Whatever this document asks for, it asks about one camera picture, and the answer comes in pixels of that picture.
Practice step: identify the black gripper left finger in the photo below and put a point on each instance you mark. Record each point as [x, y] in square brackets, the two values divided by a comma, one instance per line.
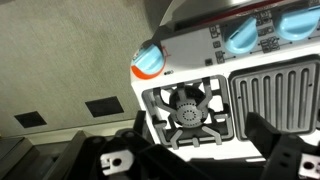
[90, 156]

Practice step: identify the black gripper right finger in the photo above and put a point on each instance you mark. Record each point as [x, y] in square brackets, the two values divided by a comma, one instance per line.
[286, 156]

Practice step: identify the grey stove burner grate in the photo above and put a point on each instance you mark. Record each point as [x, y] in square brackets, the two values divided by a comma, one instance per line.
[188, 115]

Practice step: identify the blue stove knob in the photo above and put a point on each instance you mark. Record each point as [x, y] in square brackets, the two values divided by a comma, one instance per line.
[240, 36]
[296, 24]

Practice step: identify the black square floor plate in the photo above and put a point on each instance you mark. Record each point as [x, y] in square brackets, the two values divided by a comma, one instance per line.
[30, 119]
[104, 106]

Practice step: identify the dark grey metal platform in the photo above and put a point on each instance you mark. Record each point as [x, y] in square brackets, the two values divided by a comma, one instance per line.
[36, 156]

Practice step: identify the grey ribbed grill plate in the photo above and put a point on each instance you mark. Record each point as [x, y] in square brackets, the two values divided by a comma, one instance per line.
[276, 96]

